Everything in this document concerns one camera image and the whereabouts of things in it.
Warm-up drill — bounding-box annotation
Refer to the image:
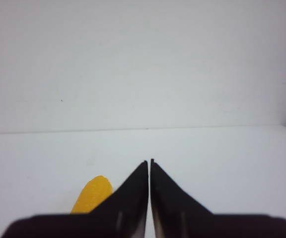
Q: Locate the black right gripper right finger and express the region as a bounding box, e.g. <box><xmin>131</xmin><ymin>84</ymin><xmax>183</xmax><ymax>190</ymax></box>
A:
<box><xmin>150</xmin><ymin>160</ymin><xmax>286</xmax><ymax>238</ymax></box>

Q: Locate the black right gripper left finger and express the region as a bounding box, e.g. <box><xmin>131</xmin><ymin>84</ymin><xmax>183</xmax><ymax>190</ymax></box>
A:
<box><xmin>2</xmin><ymin>161</ymin><xmax>148</xmax><ymax>238</ymax></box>

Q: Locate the yellow corn cob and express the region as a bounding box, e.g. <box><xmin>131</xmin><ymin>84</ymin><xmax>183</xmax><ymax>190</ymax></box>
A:
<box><xmin>71</xmin><ymin>176</ymin><xmax>113</xmax><ymax>214</ymax></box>

